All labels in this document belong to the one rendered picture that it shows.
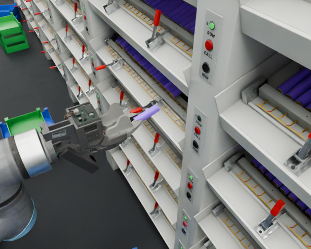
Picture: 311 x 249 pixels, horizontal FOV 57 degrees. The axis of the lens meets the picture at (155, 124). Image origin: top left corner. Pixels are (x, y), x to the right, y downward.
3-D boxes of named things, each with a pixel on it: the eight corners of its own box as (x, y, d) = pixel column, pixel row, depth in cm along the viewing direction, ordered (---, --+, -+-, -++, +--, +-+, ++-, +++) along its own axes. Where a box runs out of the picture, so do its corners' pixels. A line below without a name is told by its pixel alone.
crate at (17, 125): (58, 154, 169) (57, 149, 162) (22, 168, 162) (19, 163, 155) (41, 113, 179) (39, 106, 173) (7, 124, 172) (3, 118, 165)
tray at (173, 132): (186, 161, 76) (177, 142, 69) (100, 60, 115) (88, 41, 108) (246, 117, 78) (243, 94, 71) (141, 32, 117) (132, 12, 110)
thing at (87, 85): (103, 120, 147) (90, 103, 137) (67, 66, 186) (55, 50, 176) (135, 98, 149) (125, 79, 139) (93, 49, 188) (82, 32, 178)
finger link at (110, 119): (136, 99, 64) (99, 114, 61) (138, 119, 68) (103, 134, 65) (130, 92, 66) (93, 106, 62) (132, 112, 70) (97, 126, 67)
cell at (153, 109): (155, 105, 69) (132, 119, 68) (155, 103, 67) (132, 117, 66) (159, 111, 69) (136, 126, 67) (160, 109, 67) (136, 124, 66)
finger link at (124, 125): (146, 111, 61) (104, 125, 58) (147, 132, 65) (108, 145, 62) (140, 103, 63) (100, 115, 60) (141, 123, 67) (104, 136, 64)
